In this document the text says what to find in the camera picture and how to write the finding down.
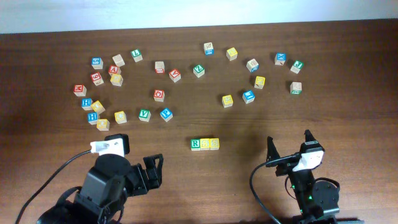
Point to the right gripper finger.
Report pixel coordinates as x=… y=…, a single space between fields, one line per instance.
x=272 y=154
x=308 y=136

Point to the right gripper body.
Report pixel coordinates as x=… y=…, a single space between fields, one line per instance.
x=286 y=168

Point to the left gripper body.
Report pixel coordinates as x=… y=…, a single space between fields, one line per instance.
x=139 y=182

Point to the green R letter block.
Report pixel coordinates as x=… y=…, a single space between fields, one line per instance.
x=195 y=145

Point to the yellow S block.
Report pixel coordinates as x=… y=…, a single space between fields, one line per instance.
x=214 y=144
x=205 y=144

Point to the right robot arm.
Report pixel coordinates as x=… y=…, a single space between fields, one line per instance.
x=317 y=198

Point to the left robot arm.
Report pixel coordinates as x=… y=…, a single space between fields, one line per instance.
x=107 y=186

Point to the green V letter block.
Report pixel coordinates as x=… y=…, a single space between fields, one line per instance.
x=144 y=115

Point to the wooden block green side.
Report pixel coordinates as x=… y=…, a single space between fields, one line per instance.
x=296 y=88

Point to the blue P letter block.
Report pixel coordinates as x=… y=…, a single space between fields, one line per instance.
x=166 y=114

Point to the yellow block lower left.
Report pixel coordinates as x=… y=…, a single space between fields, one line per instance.
x=120 y=117

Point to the blue E letter block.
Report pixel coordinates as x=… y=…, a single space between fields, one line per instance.
x=248 y=96

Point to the yellow block bottom left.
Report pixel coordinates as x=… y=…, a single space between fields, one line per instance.
x=103 y=125

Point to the yellow block centre right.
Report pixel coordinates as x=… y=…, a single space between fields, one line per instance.
x=227 y=101

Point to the red Q letter block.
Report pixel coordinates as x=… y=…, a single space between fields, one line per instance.
x=159 y=95

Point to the green J letter block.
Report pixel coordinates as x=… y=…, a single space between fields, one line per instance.
x=296 y=67

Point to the blue H block lower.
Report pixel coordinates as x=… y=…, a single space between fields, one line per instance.
x=93 y=118

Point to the blue h block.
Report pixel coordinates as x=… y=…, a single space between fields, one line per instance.
x=86 y=104
x=93 y=118

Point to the yellow block beside H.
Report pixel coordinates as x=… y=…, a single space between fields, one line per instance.
x=97 y=107

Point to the blue X letter block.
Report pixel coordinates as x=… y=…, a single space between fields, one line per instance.
x=280 y=58

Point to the wooden block right of top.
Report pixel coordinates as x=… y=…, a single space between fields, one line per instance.
x=252 y=65

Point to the blue H block upper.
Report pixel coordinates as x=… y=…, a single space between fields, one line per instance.
x=86 y=104

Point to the red A block centre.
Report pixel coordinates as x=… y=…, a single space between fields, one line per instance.
x=175 y=75

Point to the red a block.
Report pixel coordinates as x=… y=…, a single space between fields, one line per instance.
x=113 y=69
x=175 y=75

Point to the yellow block under A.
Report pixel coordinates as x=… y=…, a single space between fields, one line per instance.
x=116 y=79

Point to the wooden block red side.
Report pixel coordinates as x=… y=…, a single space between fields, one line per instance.
x=159 y=67

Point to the green Z letter block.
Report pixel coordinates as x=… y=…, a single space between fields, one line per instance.
x=199 y=71

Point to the red A block left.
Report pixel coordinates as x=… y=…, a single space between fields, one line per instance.
x=113 y=69

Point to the red 6 block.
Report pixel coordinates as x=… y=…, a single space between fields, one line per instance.
x=97 y=78

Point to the red W letter block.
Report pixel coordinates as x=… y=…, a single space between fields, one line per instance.
x=79 y=90

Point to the yellow block top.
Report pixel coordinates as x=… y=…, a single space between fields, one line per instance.
x=232 y=54

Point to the plain wooden block top left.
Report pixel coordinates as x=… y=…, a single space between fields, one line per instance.
x=118 y=60

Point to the green L letter block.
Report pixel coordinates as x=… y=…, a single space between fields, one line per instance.
x=136 y=55

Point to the blue S block top left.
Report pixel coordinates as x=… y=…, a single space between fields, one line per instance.
x=97 y=63

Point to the wooden block blue side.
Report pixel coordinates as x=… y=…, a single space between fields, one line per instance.
x=208 y=48

